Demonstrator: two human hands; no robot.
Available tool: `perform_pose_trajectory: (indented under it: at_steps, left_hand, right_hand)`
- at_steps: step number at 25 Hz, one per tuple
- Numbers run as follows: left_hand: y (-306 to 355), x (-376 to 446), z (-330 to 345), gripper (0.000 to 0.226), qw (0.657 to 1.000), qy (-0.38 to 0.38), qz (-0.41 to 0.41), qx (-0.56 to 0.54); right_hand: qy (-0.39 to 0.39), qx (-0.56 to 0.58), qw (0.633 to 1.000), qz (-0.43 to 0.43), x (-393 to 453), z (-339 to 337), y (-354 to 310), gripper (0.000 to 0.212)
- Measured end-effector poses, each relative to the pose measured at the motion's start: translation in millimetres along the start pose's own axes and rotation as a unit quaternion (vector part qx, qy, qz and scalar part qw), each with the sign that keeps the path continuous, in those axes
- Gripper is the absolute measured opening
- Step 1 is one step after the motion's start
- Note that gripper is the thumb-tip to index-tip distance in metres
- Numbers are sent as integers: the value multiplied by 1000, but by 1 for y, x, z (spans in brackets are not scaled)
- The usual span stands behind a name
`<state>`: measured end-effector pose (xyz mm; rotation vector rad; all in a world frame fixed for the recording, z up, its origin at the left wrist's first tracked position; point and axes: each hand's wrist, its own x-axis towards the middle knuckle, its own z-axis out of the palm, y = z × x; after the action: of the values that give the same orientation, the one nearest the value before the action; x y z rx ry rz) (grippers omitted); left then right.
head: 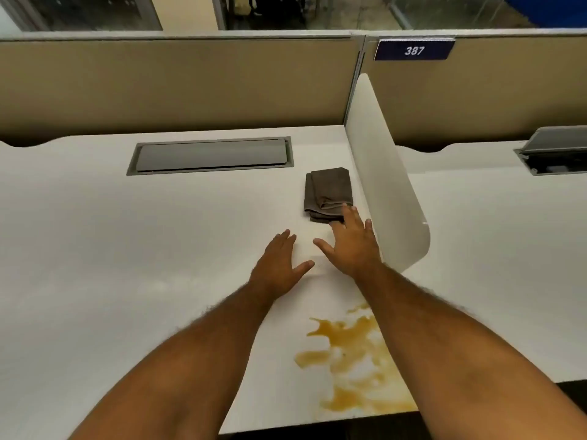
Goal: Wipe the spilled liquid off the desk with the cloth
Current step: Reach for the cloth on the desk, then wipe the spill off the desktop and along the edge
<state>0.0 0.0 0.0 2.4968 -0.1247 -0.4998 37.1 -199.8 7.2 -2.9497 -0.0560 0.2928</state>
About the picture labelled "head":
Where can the person's right hand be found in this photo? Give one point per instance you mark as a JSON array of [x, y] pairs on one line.
[[355, 251]]

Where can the person's left hand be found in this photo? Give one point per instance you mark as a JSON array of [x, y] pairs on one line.
[[277, 265]]

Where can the person's left thumb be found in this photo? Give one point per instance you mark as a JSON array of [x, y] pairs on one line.
[[303, 271]]

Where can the person's right thumb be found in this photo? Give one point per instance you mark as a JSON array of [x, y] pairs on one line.
[[324, 251]]

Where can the person's right forearm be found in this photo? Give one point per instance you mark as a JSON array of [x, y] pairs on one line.
[[449, 361]]

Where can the person's left forearm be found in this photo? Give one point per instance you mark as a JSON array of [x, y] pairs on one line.
[[183, 361]]

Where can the folded brown cloth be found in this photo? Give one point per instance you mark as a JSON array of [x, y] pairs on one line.
[[328, 192]]

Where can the white desk divider panel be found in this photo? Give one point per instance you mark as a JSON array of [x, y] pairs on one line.
[[385, 187]]

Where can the brown liquid spill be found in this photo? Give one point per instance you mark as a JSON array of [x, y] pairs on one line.
[[362, 361]]

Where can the blue number sign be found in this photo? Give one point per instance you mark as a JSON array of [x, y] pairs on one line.
[[414, 50]]

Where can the wide beige partition panel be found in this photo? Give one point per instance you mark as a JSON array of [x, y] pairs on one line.
[[174, 86]]

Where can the beige partition panel with sign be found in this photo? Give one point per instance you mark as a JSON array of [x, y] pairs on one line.
[[495, 96]]

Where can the blue background panel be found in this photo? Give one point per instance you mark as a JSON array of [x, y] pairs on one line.
[[545, 9]]

